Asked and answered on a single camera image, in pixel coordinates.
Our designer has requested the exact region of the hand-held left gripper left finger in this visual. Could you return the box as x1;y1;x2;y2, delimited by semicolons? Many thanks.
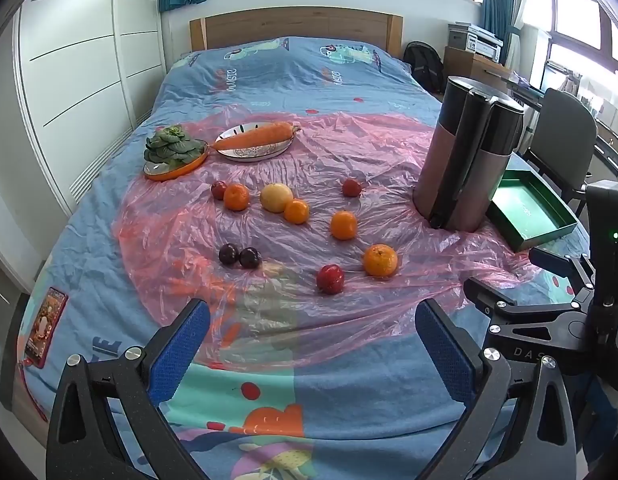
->
45;298;212;480

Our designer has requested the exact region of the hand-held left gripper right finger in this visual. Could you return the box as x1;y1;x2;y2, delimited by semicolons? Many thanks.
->
414;298;580;480

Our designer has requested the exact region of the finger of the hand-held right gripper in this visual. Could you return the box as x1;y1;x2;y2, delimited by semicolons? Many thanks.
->
463;276;592;323
529;245;597;291

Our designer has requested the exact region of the green tray box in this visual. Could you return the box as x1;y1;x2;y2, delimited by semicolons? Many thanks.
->
486;170;580;252

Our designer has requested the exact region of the bumpy mandarin orange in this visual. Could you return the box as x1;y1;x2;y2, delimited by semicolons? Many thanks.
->
363;243;399;278

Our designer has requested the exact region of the red apple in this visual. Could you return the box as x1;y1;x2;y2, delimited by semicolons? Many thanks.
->
316;264;346;295

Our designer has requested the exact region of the smooth orange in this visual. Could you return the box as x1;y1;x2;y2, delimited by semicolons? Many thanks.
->
283;199;310;225
330;210;359;241
223;183;251;212

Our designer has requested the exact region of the yellow round pear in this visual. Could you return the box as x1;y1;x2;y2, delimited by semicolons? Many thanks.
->
259;183;295;214

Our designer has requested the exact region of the grey office chair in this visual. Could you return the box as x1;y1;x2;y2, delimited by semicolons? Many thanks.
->
509;87;600;211

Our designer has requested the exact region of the bronze and black blender jug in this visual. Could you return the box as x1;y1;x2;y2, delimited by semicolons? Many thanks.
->
413;75;526;233

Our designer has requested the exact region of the phone in red case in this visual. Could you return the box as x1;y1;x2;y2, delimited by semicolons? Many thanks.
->
26;286;68;370

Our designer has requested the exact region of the orange plate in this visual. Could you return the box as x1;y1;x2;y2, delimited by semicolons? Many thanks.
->
143;140;210;182

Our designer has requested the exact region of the pink plastic sheet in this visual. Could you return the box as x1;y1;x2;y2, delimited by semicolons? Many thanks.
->
111;105;545;376

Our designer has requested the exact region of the wooden cabinet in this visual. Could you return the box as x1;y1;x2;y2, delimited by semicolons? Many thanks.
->
443;46;515;93

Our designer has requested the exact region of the white bedside drawer unit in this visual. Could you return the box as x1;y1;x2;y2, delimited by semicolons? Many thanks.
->
0;245;44;411

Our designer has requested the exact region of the window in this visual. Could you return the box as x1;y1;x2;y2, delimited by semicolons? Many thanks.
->
519;0;618;91

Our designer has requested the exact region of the green bok choy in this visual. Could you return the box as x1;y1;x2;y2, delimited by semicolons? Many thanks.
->
143;124;207;171

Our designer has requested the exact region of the white printer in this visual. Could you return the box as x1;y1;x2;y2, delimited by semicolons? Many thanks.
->
466;29;504;63

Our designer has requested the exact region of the white patterned plate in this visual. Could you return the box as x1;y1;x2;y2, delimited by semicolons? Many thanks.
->
215;122;296;162

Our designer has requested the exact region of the large carrot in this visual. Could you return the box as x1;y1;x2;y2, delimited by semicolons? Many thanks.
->
210;121;302;152

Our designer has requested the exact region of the grey storage box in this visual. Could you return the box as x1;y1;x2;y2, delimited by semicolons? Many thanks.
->
448;22;472;51

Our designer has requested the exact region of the black backpack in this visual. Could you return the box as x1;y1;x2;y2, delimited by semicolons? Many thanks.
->
403;41;446;95

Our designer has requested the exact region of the white wardrobe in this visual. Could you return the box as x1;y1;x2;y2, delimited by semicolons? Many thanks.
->
11;0;167;216

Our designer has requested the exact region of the wooden headboard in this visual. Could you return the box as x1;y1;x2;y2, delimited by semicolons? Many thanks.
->
189;7;405;58

